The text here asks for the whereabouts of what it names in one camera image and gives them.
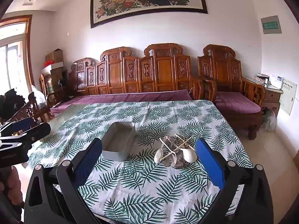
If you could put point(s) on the small box on side table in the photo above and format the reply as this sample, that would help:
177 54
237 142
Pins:
262 77

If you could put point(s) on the grey wall panel box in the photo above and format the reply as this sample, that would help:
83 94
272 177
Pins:
271 25

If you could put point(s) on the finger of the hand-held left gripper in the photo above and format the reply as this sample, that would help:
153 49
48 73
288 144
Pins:
22 123
39 131

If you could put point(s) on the black clothing pile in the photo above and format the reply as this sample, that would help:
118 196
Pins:
11 102

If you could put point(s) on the light bamboo chopstick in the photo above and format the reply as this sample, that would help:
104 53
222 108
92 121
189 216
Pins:
177 148

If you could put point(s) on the white plastic spoon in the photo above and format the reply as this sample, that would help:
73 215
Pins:
159 156
190 155

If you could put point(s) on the brown bamboo chopstick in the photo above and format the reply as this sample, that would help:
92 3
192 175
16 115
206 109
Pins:
184 141

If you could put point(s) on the framed floral painting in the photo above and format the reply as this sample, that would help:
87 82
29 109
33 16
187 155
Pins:
149 2

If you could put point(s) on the wooden framed window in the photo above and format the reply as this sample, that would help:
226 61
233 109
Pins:
14 51

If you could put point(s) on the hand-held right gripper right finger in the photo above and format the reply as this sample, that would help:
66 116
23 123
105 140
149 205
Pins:
209 163

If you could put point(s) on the metal fork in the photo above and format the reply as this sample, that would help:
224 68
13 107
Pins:
172 162

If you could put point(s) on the carved wooden armchair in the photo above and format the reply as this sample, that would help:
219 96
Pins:
222 70

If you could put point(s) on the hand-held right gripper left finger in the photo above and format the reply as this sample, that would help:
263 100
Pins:
88 159

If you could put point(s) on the white cardboard box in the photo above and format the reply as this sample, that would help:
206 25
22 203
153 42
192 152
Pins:
57 65

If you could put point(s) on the grey utensil box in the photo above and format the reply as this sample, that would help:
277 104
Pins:
116 155

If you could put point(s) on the carved wooden sofa bench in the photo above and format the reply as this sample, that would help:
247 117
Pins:
163 72

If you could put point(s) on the long purple sofa cushion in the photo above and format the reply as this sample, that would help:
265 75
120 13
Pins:
130 96

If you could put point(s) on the metal spoon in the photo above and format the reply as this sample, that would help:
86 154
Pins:
180 163

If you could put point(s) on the leaf print tablecloth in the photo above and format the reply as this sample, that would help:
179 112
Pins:
140 186

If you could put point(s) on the white plastic bag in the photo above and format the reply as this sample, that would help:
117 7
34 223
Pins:
38 98

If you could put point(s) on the white wall panel door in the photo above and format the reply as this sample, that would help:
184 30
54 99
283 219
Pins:
286 95

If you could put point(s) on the purple armchair cushion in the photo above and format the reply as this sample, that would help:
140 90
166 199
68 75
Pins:
236 101

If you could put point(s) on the person's left hand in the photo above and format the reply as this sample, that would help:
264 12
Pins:
16 182

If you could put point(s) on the clear plastic bag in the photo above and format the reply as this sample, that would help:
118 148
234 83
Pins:
269 121

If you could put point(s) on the wooden side table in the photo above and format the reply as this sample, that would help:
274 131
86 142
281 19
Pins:
271 95

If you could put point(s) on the dark wooden chair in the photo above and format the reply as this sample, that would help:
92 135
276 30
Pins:
30 109

